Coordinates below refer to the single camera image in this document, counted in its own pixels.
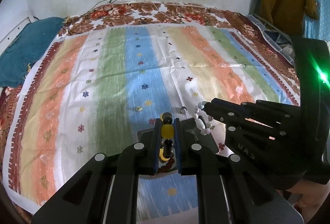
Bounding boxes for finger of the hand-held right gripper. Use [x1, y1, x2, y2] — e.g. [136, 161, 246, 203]
[203, 97, 300, 122]
[206, 110, 287, 141]

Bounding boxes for striped pastel cloth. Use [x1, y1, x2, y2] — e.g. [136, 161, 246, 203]
[6, 24, 302, 223]

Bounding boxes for white bed headboard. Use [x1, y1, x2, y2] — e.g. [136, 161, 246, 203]
[0, 16, 39, 45]

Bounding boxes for dark red bead bracelet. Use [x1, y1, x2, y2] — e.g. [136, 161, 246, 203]
[158, 157, 177, 174]

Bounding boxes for teal pillow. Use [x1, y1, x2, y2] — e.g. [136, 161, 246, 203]
[0, 17, 65, 88]

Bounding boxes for silver metal tin box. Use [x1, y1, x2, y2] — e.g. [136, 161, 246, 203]
[137, 117, 227, 178]

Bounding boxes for pale white bead bracelet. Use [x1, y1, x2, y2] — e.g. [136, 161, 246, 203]
[193, 101, 215, 136]

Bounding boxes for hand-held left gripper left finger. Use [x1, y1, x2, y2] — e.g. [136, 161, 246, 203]
[31, 118, 162, 224]

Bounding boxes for grey metal bed frame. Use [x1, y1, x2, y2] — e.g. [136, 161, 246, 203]
[246, 14, 296, 62]

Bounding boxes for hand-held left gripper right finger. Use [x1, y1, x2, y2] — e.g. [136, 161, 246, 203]
[173, 118, 305, 224]

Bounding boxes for yellow and black bead bracelet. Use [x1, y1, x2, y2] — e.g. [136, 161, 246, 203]
[160, 112, 176, 162]

